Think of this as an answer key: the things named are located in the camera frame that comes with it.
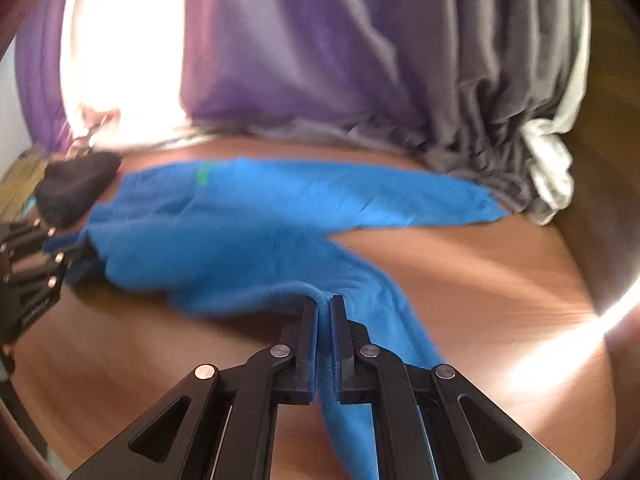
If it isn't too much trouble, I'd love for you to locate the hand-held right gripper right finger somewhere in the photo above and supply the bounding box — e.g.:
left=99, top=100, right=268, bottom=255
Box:
left=329, top=295, right=577, bottom=480

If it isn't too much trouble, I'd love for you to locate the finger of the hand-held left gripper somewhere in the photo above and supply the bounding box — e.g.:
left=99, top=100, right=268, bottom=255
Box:
left=0, top=217, right=89, bottom=262
left=0, top=251, right=102, bottom=289

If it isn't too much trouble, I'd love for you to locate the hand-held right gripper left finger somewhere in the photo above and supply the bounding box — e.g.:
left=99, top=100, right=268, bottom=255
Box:
left=67, top=296, right=321, bottom=480

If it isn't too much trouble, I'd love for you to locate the blue towel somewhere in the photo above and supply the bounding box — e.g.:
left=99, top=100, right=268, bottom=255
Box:
left=44, top=157, right=511, bottom=480

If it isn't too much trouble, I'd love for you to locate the tan cardboard box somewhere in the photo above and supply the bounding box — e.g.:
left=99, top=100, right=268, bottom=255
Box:
left=0, top=144, right=52, bottom=211

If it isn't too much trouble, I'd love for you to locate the black cloth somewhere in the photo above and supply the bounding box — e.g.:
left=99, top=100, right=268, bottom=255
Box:
left=34, top=151, right=122, bottom=228

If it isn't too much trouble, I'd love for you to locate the white cloth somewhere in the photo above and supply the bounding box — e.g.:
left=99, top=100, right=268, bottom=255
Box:
left=520, top=10, right=594, bottom=227

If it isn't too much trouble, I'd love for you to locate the purple cloth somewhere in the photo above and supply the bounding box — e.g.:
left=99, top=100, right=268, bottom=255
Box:
left=15, top=0, right=451, bottom=147

